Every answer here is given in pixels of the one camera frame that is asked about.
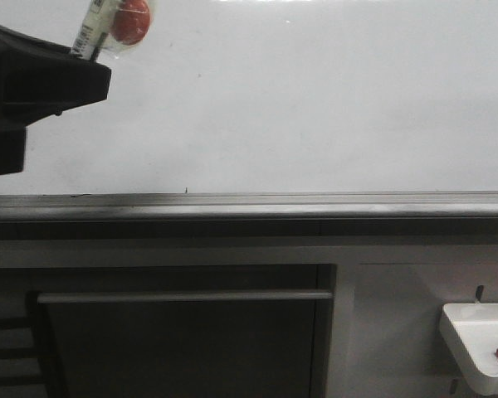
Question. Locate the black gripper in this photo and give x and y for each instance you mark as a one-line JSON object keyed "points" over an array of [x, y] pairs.
{"points": [[39, 79]]}

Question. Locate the white black whiteboard marker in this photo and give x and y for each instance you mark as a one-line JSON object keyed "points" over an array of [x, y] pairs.
{"points": [[94, 29]]}

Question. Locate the red round magnet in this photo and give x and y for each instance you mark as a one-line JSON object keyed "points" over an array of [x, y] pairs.
{"points": [[131, 22]]}

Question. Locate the white whiteboard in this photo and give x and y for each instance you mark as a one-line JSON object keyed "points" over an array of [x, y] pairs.
{"points": [[280, 108]]}

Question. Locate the dark cabinet panel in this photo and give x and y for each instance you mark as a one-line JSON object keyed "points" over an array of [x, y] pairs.
{"points": [[204, 331]]}

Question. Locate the white left plastic tray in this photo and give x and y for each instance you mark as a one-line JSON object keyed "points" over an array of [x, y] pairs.
{"points": [[470, 330]]}

